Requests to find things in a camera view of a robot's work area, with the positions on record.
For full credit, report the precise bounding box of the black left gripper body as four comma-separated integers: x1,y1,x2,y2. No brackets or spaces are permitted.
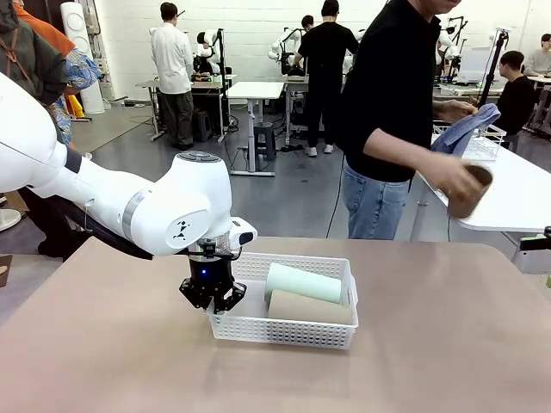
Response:
187,252,237,302

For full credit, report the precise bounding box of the white perforated plastic basket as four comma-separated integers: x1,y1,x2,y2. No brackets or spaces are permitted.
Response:
205,251,359,350

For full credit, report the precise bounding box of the pale green paper cup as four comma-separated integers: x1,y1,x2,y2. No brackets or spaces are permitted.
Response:
263,262,344,306

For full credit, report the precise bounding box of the brown paper cup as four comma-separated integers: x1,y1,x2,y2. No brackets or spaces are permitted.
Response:
447,161,494,219
267,288,355,326

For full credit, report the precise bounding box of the blue cloth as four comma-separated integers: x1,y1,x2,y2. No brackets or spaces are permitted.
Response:
431,102,502,158

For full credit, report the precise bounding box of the person's right forearm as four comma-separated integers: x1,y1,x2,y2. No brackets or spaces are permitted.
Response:
363,127,451,190

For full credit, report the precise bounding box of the person's right hand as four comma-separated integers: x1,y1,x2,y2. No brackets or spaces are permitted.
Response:
443,158,471,201

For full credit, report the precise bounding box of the person's left hand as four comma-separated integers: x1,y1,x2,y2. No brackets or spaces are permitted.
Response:
432,99,480,124

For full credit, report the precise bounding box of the white side table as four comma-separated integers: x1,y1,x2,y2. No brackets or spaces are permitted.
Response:
412,145,551,274

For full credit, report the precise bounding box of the grey plastic stool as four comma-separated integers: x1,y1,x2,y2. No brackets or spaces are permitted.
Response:
252,122,276,163

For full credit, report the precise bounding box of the dark low stool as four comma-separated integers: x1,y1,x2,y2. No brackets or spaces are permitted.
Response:
193,109,214,143

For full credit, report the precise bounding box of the person in black sweater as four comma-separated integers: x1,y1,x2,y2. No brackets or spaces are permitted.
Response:
490,50,537,137

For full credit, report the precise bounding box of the white standing desk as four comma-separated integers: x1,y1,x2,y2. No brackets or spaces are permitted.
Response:
226,81,285,177

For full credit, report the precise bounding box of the white round stand base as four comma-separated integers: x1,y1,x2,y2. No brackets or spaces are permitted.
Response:
0,207,22,233

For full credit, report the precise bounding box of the person in white shirt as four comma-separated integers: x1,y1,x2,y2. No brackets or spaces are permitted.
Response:
149,2,195,151

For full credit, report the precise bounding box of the black tripod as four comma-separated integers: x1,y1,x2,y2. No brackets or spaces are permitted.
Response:
475,28,511,108

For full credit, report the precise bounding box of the person in grey top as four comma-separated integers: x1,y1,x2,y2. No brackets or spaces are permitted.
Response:
523,34,551,77

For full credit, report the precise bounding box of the person in black t-shirt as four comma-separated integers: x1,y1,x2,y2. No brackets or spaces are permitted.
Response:
294,0,359,157

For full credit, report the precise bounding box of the mannequin in orange patterned clothes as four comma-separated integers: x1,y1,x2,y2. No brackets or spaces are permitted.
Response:
12,0,104,147

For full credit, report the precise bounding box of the person in black polo shirt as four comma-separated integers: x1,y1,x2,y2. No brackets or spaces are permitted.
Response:
339,0,443,241

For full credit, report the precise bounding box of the white tower fan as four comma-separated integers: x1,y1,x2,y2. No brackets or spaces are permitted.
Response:
59,2,106,115

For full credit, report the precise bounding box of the mannequin in grey jacket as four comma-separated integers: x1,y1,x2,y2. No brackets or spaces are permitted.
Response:
0,0,94,259

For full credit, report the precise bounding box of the black cable sleeve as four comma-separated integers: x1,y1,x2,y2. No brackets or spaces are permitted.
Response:
42,195,154,262

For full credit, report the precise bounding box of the black floor cable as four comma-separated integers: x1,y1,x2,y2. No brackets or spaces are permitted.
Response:
325,154,345,239

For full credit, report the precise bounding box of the white wire rack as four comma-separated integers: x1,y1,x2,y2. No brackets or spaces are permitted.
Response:
431,120,507,162

